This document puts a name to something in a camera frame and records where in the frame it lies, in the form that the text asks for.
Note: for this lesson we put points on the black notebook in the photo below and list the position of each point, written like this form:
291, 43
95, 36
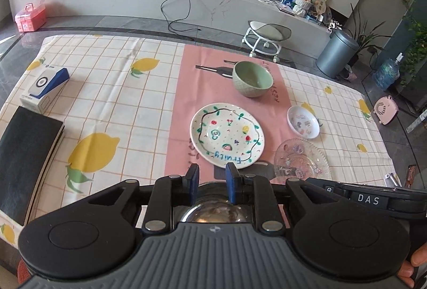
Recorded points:
23, 155

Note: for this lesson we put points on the long-leaf potted plant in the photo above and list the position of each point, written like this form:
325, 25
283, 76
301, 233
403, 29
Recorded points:
365, 35

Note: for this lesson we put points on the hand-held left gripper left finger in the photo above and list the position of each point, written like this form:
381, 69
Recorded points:
192, 183

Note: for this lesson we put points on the round hand fan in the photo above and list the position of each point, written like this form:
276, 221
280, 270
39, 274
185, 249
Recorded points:
321, 6

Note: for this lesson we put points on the grey trash can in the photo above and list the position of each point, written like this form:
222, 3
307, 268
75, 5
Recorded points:
337, 54

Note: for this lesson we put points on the pink storage box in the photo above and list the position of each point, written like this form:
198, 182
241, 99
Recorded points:
30, 18

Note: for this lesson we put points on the lemon-print checked tablecloth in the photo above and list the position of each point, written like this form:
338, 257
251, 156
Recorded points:
126, 102

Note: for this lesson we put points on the pink desk fan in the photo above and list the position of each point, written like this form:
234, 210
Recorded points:
386, 110

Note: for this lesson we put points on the person's right hand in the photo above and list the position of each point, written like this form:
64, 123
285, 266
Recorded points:
418, 259

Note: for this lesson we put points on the small white sticker dish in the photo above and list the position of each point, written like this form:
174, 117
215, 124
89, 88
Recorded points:
303, 120

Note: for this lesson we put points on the green ceramic bowl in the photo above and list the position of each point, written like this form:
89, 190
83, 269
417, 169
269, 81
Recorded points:
253, 79

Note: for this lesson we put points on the blue and white box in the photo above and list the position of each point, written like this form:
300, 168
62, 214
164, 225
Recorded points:
45, 89

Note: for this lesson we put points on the white rolling stool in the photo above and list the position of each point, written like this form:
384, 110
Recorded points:
267, 33

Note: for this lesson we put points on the stainless steel bowl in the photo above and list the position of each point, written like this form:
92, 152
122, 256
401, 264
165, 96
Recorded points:
213, 207

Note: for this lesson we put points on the blue water bottle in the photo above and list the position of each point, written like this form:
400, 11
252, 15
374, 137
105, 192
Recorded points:
387, 74

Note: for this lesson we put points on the clear glass plate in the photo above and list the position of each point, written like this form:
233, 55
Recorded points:
302, 159

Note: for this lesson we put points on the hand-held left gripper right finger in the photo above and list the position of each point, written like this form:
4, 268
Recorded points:
232, 183

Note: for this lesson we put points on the white fruit-pattern plate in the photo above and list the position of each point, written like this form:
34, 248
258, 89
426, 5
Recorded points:
227, 135

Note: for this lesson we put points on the bushy green plant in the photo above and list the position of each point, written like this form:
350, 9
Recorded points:
417, 48

